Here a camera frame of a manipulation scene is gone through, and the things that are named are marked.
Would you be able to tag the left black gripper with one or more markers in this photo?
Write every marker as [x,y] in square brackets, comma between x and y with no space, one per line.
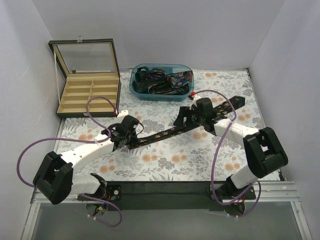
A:
[122,143]

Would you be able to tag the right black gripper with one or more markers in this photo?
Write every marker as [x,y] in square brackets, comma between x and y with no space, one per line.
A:
[186,117]

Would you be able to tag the black gold floral tie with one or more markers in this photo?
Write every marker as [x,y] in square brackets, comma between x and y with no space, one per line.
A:
[162,135]

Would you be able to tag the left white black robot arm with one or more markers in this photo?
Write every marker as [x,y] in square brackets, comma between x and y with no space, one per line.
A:
[57,176]

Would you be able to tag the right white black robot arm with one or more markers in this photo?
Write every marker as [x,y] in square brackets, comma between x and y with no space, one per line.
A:
[263,150]

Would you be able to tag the pile of dark ties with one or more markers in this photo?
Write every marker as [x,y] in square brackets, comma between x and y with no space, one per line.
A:
[154,81]

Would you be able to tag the floral patterned table mat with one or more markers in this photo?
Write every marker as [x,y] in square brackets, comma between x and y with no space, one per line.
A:
[192,156]

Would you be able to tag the blue floral tie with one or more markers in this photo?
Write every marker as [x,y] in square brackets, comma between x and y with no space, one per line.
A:
[180,79]

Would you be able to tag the teal plastic bin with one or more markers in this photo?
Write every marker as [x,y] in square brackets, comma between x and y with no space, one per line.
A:
[169,68]

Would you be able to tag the black compartment display box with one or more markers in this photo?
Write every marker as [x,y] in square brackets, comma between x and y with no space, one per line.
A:
[92,77]

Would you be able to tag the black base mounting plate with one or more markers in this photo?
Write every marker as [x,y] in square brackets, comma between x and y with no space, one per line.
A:
[145,195]

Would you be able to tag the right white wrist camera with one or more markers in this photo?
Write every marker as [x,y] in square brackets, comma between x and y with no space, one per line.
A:
[194,97]

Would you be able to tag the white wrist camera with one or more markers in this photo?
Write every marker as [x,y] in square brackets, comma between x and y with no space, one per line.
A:
[121,113]
[194,97]

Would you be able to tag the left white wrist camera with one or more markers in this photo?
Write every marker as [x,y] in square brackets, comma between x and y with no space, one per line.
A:
[121,113]

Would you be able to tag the aluminium frame rail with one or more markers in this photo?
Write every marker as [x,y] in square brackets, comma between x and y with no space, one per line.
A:
[271,211]

